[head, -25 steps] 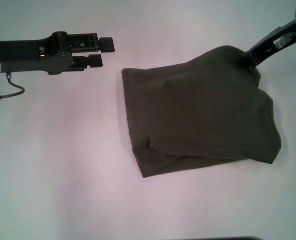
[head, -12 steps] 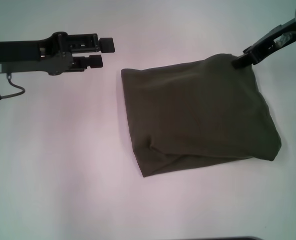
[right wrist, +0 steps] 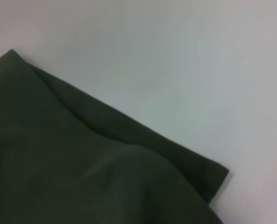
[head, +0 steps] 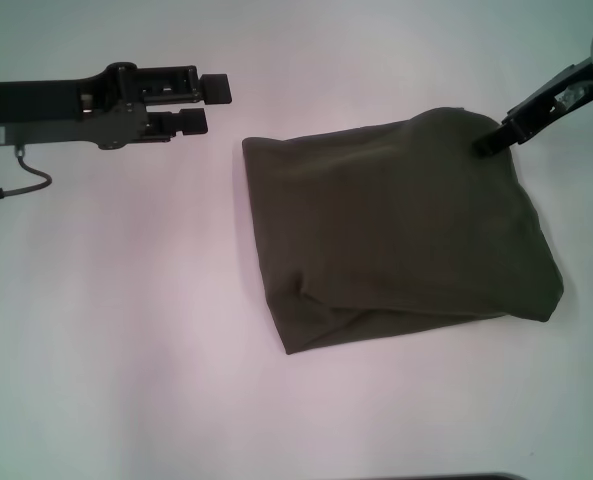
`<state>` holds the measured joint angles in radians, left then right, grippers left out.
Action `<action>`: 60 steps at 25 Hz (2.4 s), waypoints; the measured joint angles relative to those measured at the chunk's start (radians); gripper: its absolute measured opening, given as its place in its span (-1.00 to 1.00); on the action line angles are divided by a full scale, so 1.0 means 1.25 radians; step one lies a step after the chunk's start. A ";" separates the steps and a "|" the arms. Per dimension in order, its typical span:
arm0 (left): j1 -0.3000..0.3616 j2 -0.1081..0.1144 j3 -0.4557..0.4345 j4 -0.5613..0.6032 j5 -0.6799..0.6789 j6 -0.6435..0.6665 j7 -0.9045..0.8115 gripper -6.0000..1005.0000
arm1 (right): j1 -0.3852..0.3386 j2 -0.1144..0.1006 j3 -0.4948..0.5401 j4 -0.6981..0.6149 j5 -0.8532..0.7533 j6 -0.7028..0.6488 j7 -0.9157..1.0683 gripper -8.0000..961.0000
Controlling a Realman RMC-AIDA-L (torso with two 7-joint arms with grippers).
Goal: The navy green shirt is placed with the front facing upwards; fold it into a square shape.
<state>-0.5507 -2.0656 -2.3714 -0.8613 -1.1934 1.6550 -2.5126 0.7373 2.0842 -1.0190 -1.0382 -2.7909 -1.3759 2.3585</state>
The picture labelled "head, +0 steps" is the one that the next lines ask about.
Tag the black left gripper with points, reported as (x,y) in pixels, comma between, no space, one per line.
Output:
(66,112)

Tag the dark green printed T-shirt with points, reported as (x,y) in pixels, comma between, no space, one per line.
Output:
(396,225)

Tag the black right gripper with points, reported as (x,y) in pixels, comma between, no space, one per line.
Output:
(551,102)

